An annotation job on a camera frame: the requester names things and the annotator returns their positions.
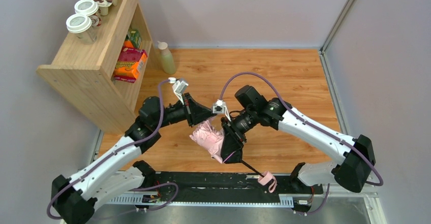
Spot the green carton on shelf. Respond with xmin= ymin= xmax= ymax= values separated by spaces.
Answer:
xmin=125 ymin=28 xmax=142 ymax=49

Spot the green squeeze bottle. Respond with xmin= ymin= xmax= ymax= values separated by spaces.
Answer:
xmin=158 ymin=41 xmax=176 ymax=75

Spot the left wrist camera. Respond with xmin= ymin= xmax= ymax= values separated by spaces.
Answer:
xmin=168 ymin=77 xmax=189 ymax=105

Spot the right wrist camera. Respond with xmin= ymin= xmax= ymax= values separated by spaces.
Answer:
xmin=212 ymin=100 xmax=231 ymax=121

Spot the white lidded jar rear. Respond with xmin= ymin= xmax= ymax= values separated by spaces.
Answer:
xmin=74 ymin=0 xmax=102 ymax=27

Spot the white lidded jar front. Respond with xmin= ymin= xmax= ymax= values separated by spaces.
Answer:
xmin=66 ymin=14 xmax=97 ymax=44

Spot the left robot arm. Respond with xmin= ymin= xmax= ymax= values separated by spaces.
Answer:
xmin=47 ymin=93 xmax=214 ymax=223

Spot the wooden shelf unit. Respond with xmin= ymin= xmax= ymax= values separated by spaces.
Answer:
xmin=36 ymin=0 xmax=161 ymax=134

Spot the pink folding umbrella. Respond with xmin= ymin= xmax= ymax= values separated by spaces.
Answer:
xmin=190 ymin=120 xmax=278 ymax=193

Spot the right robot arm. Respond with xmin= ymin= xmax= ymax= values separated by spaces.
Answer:
xmin=221 ymin=85 xmax=376 ymax=193

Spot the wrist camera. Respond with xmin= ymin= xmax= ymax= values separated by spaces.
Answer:
xmin=212 ymin=100 xmax=231 ymax=121
xmin=168 ymin=77 xmax=189 ymax=105

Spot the white lidded jar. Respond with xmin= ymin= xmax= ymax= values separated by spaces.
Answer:
xmin=66 ymin=14 xmax=97 ymax=44
xmin=74 ymin=0 xmax=102 ymax=27

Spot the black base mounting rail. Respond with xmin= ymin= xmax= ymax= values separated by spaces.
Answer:
xmin=111 ymin=172 xmax=324 ymax=212

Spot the orange pink snack box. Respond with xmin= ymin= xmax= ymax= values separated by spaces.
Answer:
xmin=113 ymin=47 xmax=147 ymax=83

